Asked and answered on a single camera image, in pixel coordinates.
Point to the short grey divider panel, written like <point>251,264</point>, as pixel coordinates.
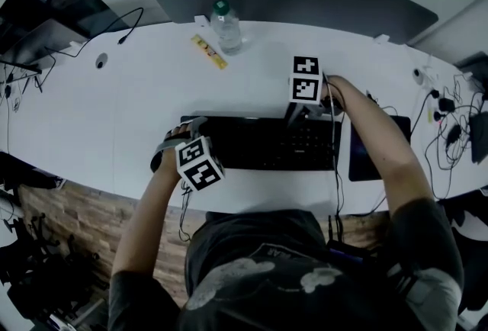
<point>42,43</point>

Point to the dark printed T-shirt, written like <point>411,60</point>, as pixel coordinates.
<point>286,306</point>

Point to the black keyboard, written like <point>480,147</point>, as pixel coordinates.
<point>259,146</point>

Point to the large black monitor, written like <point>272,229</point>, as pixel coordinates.
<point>57,5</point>

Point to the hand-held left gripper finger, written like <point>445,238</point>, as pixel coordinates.
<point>197,125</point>

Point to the black office chair base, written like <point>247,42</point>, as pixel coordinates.
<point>38,264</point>

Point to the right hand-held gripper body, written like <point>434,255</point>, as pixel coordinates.
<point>305,89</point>

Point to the person's right forearm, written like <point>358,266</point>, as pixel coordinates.
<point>381,146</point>

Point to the person's left hand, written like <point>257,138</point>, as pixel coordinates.
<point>177,133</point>

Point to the black mouse pad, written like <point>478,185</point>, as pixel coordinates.
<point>358,161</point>

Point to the yellow printed packet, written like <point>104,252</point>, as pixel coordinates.
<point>209,52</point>

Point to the small dark monitor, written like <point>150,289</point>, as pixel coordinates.
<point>474,62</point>

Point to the black power adapter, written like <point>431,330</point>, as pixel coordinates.
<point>453,134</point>
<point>446,104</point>

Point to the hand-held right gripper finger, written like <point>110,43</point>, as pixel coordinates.
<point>294,119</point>

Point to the person's left forearm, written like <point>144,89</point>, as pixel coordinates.
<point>145,219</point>

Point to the white divider bracket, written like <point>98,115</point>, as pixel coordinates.
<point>381,39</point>
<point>202,21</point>

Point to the dark grey power strip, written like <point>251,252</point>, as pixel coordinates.
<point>479,139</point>

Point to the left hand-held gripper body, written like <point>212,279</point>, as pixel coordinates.
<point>200,165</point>

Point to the clear plastic water bottle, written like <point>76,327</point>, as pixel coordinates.
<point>226,32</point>

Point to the small white camera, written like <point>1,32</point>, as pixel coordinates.
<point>419,74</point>

